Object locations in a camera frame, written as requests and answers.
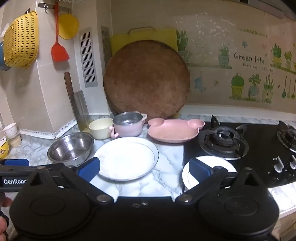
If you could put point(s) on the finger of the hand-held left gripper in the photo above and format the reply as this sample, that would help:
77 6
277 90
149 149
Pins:
30 170
17 162

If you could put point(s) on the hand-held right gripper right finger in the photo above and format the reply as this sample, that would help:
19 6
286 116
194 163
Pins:
198 170

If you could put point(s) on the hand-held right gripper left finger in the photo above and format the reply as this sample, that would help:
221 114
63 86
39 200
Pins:
89 170

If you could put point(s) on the small white plate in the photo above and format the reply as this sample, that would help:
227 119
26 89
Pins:
222 163

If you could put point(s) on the stainless steel bowl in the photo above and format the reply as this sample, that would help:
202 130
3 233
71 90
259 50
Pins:
69 146

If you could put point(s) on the large white plate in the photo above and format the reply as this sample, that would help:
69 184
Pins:
127 160

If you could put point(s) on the cream plastic bowl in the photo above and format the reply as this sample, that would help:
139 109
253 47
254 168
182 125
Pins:
99 127

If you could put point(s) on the pink mouse-shaped plate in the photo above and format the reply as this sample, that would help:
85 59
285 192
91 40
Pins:
171 132

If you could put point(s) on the person's left hand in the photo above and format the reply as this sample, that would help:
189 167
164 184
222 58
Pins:
4 201

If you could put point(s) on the yellow printed bowl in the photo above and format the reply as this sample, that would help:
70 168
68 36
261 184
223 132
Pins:
3 148

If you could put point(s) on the beige small container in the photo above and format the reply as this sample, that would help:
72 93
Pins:
15 141

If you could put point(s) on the white dotted cup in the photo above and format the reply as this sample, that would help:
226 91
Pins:
9 131

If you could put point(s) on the white music-note trim tape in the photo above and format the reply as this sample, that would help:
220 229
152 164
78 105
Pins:
46 134

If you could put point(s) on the gas burner with pan support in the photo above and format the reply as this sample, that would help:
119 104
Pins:
289 136
223 139

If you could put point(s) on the clear knife holder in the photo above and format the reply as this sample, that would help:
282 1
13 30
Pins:
83 124

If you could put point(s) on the black glass gas hob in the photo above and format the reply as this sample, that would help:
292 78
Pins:
254 148

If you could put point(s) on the white hob knob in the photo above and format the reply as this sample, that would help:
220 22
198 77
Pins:
278 164
293 162

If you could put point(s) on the blue container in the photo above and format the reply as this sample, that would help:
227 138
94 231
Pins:
1 58

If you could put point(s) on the round wooden cutting board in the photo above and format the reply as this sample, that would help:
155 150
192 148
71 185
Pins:
145 78

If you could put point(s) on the wide grey vent grille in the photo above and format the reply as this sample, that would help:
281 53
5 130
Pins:
87 58

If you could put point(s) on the red silicone spatula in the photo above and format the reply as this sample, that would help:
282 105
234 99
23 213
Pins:
60 53

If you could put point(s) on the yellow plastic colander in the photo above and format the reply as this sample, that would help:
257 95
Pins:
20 39

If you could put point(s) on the narrow grey vent grille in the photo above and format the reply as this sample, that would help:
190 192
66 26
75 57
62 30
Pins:
106 46

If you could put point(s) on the yellow plastic cutting board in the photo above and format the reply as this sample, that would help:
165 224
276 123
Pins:
143 36

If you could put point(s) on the potted plant wall sticker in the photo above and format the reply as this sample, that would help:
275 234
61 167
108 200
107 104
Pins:
248 59

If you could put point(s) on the metal hook rail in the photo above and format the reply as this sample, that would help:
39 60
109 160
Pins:
64 8

